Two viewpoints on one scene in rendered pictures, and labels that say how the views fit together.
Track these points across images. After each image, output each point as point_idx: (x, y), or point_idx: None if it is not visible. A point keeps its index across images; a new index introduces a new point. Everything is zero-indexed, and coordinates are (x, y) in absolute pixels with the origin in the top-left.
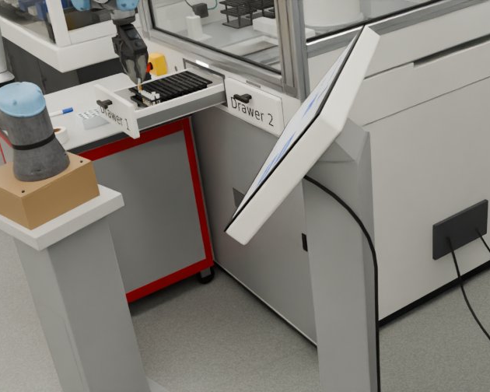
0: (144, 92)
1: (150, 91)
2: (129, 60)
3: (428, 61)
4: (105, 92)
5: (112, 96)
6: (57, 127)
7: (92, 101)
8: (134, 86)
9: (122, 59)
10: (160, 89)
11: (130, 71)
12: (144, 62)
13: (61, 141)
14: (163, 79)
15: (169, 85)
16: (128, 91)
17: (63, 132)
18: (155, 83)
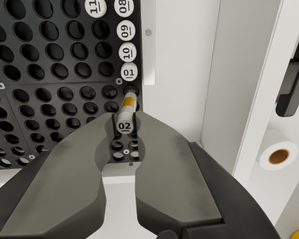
0: (130, 47)
1: (93, 77)
2: (179, 213)
3: None
4: (264, 130)
5: (288, 59)
6: (269, 164)
7: (150, 232)
8: (125, 161)
9: (264, 236)
10: (51, 60)
11: (174, 141)
12: (49, 173)
13: (273, 132)
14: (19, 155)
15: (6, 78)
16: (137, 167)
17: (274, 142)
18: (52, 140)
